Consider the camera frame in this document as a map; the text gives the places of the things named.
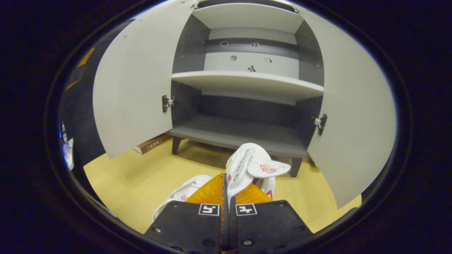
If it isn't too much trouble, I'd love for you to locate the grey shoe cabinet door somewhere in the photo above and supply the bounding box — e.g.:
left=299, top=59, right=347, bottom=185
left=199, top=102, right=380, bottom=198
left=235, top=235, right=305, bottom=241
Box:
left=297, top=7, right=397, bottom=209
left=93, top=0, right=198, bottom=160

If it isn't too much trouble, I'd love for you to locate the grey cabinet shelf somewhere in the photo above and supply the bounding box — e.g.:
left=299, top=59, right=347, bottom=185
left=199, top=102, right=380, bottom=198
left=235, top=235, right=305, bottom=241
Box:
left=191, top=3, right=304, bottom=34
left=172, top=70, right=324, bottom=106

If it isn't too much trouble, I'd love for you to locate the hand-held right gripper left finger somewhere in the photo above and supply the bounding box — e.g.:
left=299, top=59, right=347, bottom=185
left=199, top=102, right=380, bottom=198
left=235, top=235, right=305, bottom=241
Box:
left=145, top=173, right=228, bottom=253

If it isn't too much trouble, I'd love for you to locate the white shoe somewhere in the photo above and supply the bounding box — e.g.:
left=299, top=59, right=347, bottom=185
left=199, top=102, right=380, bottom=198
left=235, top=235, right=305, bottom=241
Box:
left=226, top=143, right=292, bottom=212
left=152, top=175, right=213, bottom=222

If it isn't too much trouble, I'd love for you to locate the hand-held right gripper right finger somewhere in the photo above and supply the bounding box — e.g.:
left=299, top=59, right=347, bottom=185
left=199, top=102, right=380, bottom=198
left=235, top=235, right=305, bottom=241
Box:
left=229, top=183, right=314, bottom=252

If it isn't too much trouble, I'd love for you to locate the grey shoe cabinet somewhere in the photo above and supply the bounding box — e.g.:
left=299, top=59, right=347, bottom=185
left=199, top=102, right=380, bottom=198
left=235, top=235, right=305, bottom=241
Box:
left=168, top=0, right=325, bottom=177

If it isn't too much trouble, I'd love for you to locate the white and blue object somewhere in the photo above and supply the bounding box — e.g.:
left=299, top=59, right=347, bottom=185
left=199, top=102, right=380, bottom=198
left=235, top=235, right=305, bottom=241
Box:
left=58, top=122, right=75, bottom=171

